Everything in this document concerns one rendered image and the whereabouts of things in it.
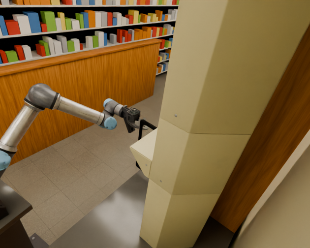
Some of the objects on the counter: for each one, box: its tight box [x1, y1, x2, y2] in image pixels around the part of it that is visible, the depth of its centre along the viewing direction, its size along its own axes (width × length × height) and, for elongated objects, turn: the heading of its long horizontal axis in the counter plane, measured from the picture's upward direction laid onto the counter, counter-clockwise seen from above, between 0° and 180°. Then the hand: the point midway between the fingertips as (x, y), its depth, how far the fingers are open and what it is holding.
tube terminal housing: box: [139, 117, 254, 248], centre depth 92 cm, size 25×32×77 cm
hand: (146, 128), depth 124 cm, fingers closed
